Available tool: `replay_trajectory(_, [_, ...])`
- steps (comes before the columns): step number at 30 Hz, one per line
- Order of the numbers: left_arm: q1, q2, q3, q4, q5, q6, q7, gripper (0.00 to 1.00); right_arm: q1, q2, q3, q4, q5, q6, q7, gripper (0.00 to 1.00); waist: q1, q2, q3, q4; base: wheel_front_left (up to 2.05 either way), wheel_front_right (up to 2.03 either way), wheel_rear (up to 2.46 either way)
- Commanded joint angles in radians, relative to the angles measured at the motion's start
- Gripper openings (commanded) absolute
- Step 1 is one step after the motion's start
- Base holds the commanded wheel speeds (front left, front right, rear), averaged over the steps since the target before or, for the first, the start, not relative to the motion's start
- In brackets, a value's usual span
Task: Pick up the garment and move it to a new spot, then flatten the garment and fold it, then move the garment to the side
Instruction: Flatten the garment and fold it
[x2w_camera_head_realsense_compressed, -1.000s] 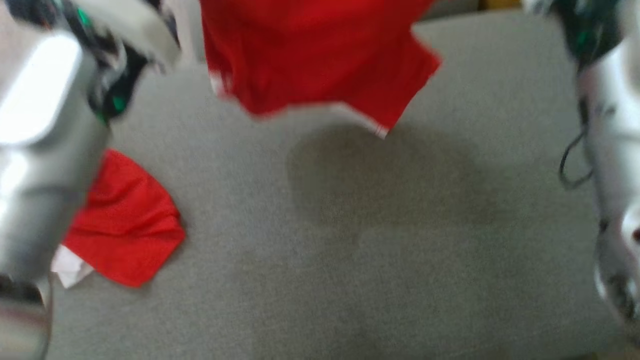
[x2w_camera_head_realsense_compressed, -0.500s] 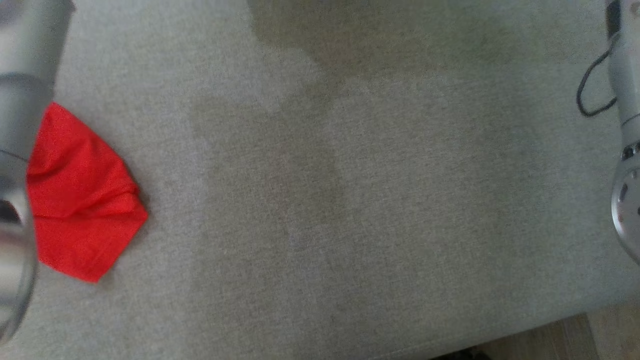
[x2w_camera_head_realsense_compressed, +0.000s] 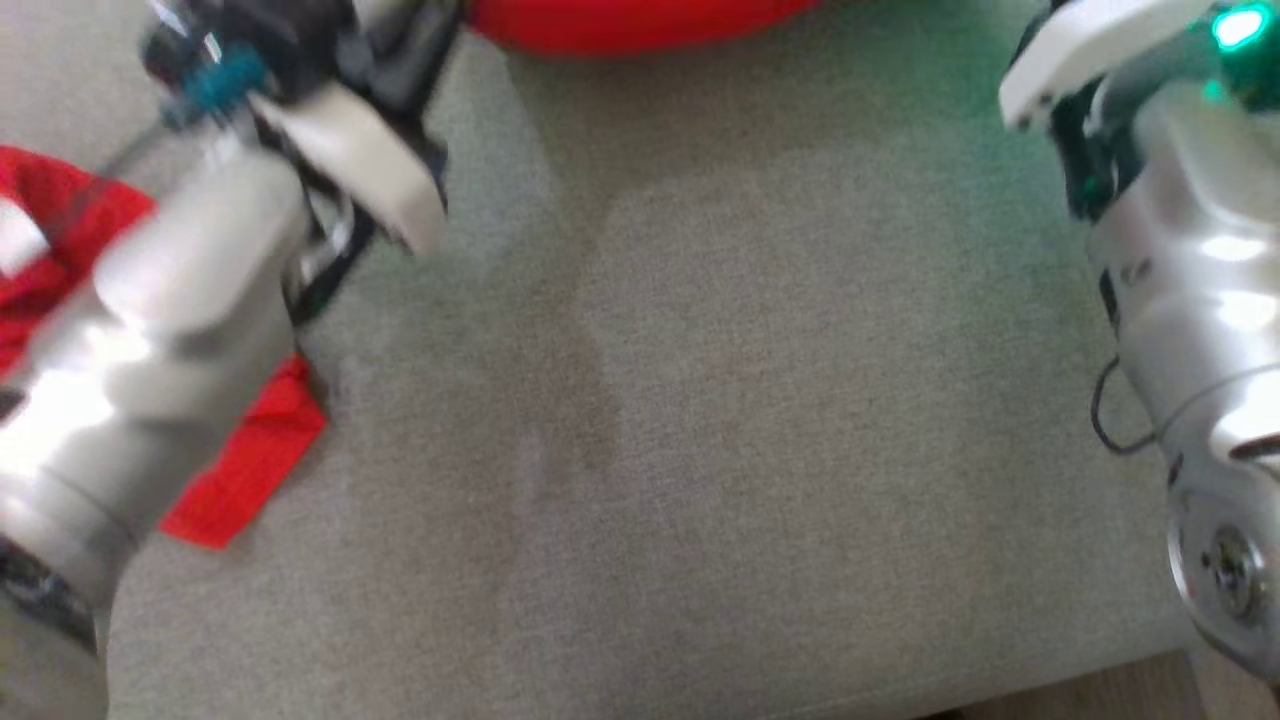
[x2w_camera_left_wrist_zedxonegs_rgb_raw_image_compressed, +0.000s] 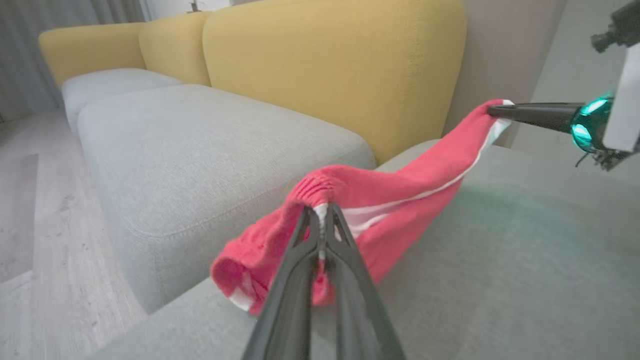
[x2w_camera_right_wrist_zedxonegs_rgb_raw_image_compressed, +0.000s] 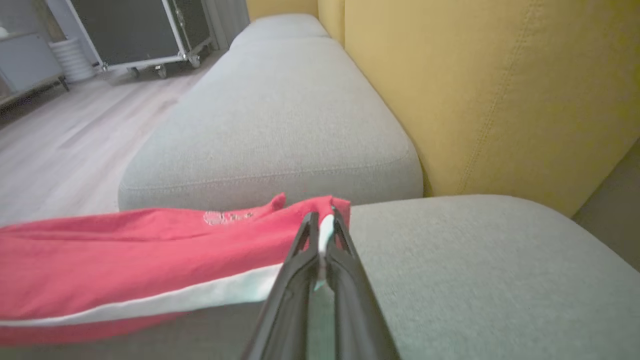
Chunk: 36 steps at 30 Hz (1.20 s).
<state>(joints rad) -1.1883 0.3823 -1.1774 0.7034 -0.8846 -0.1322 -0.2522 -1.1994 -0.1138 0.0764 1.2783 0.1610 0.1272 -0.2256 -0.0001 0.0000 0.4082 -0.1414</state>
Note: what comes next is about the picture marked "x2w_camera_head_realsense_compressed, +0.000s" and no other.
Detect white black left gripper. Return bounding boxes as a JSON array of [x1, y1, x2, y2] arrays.
[[250, 0, 463, 256]]

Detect red shorts with white stripe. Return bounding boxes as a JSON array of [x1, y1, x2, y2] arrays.
[[465, 0, 823, 57]]

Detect large grey sofa seat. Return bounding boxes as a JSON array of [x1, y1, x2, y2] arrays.
[[0, 0, 1280, 720]]

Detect red jersey with white sleeves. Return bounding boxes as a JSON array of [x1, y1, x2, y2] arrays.
[[0, 145, 329, 551]]

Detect black cable teal plug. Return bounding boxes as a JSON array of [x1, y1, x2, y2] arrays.
[[95, 45, 271, 181], [1089, 355, 1167, 457]]

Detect black right cable teal plug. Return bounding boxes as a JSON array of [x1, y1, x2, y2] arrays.
[[1089, 355, 1167, 457]]

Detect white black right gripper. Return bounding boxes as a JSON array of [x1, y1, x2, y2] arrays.
[[1000, 0, 1280, 223]]

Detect black left cable teal plug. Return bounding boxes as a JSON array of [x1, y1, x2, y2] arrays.
[[95, 45, 271, 181]]

